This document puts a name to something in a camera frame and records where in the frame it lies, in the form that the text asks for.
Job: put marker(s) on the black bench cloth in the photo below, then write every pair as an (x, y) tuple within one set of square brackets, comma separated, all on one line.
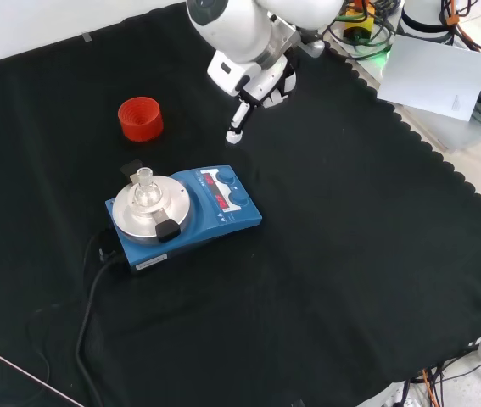
[(308, 254)]

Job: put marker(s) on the grey tape strip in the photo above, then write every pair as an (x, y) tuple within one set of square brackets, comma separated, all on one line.
[(87, 38)]

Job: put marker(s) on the clear round-bottom glass flask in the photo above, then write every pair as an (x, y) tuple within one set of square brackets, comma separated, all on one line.
[(147, 197)]

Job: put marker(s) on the pale board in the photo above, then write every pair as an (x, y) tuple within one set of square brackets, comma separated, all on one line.
[(431, 76)]

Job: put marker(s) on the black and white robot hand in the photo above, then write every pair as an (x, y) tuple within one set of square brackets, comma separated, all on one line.
[(261, 82)]

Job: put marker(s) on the heater with blue base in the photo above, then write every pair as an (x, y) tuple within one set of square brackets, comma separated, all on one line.
[(231, 220)]

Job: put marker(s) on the yellow stop button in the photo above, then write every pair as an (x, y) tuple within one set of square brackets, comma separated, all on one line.
[(359, 29)]

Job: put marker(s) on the red ribbed cup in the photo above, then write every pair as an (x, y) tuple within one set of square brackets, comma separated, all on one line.
[(140, 123)]

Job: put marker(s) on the thin metal rod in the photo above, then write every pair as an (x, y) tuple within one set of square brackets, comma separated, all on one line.
[(32, 375)]

